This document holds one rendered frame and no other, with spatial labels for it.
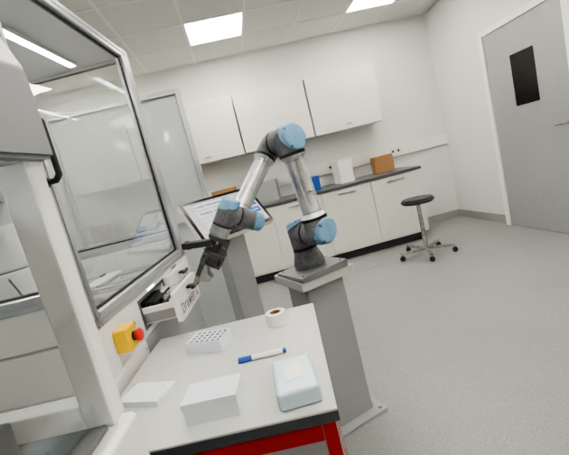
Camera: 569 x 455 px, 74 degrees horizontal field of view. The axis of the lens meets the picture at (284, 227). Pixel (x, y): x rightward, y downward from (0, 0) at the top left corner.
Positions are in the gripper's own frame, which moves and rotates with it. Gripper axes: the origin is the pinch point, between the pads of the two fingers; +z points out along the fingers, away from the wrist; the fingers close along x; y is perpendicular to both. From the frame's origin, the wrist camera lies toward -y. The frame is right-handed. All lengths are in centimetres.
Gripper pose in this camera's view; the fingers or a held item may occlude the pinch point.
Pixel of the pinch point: (195, 282)
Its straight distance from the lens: 153.0
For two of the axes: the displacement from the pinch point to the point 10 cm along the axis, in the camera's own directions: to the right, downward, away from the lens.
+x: -0.1, -1.5, 9.9
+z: -3.6, 9.2, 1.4
